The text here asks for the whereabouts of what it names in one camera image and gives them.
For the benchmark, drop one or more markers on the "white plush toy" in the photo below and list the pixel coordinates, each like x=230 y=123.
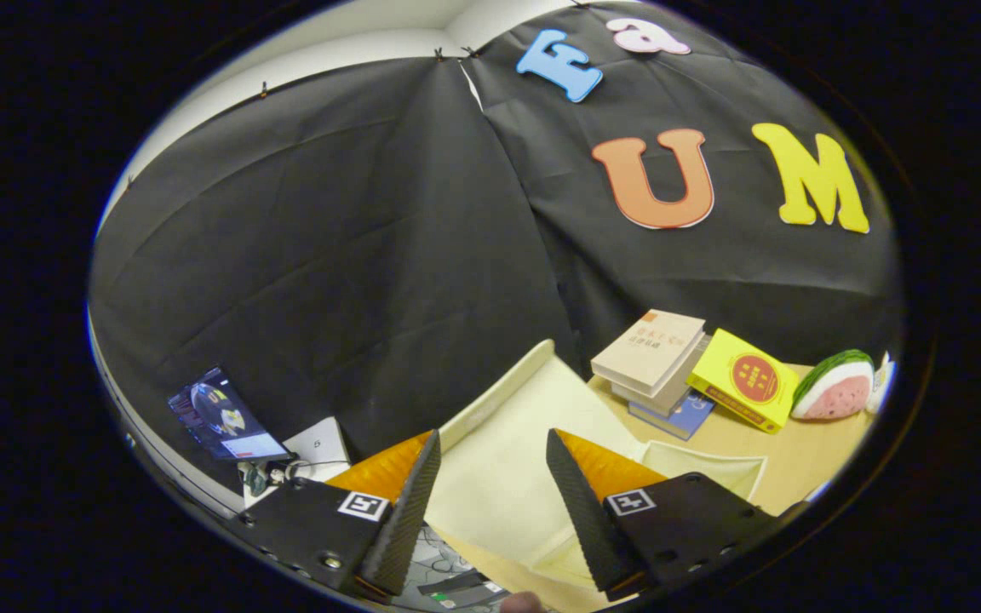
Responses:
x=883 y=383

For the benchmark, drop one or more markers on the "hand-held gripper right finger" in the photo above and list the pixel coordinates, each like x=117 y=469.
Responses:
x=584 y=519

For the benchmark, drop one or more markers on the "blue book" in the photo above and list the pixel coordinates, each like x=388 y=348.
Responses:
x=685 y=417

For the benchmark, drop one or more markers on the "grey-edged book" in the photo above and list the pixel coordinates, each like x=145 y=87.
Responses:
x=665 y=398

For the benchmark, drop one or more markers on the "cream storage box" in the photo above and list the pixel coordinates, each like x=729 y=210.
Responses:
x=507 y=460

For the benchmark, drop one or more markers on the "watermelon slice plush toy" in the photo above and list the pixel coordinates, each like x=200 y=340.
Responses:
x=835 y=392

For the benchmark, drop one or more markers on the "dark desk device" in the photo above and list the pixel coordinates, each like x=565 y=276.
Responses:
x=456 y=586

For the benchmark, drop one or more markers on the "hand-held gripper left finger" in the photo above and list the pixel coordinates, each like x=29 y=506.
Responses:
x=397 y=528

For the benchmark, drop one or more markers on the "yellow book with red circle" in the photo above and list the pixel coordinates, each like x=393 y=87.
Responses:
x=746 y=383

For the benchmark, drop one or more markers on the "black backdrop cloth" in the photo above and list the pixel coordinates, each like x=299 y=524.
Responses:
x=354 y=255

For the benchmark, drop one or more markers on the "white card box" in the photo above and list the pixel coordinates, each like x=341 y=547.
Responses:
x=320 y=443

